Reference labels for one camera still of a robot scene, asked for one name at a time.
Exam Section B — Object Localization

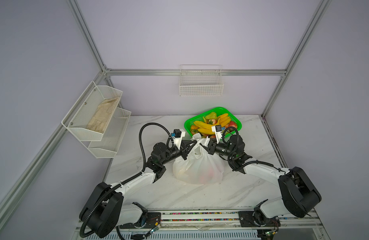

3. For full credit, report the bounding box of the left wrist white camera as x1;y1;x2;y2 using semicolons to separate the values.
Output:
170;129;186;149

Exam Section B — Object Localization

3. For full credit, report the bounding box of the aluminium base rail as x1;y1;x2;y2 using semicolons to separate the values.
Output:
70;206;323;240

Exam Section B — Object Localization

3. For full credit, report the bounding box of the beige cloth in bin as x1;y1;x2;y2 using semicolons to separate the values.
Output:
86;97;120;134

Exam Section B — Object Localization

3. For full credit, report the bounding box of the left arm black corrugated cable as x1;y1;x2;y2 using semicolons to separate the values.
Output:
79;122;173;238

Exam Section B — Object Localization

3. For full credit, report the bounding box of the fake orange persimmon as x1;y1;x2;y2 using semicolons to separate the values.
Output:
190;125;199;135

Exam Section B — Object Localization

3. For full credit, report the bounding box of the white wire wall basket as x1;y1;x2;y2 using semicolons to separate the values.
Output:
179;65;224;97

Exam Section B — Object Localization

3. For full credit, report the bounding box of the white plastic bag lemon print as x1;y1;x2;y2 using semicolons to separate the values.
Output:
172;134;225;185

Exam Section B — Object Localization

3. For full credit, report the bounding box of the fake pink peach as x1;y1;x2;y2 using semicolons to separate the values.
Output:
209;119;218;125

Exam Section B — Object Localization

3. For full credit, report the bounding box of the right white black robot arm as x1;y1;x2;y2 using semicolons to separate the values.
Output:
200;135;322;226

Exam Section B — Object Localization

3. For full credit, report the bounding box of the fake green starfruit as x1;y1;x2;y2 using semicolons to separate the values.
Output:
205;112;218;120

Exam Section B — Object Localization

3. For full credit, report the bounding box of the wrist white camera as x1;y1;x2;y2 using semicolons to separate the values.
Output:
170;129;186;149
212;125;223;144

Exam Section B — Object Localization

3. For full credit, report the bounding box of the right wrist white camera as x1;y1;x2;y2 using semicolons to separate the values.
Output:
212;125;223;144

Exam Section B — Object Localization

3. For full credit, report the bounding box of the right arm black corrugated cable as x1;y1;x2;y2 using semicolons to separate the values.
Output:
222;125;290;175

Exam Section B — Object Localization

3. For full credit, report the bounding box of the lower white mesh shelf bin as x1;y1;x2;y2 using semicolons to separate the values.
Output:
88;108;131;159

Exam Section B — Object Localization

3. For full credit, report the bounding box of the green plastic fruit basket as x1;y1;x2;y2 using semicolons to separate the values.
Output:
183;107;242;138

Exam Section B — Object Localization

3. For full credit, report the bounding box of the upper white mesh shelf bin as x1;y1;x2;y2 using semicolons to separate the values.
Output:
61;82;122;142

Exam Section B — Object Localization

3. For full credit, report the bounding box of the fake yellow banana bunch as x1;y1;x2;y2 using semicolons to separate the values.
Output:
190;112;232;136

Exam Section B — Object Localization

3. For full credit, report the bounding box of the white mesh shelf bin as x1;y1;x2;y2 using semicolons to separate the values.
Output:
61;82;122;142
88;108;131;159

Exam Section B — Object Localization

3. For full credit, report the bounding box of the fake red apple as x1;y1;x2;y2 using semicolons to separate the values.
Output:
229;121;238;129

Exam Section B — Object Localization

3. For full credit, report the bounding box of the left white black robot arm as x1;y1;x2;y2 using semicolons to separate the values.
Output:
79;140;197;238

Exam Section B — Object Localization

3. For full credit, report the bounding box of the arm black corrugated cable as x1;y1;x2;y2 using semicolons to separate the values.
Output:
222;125;290;175
79;122;173;238

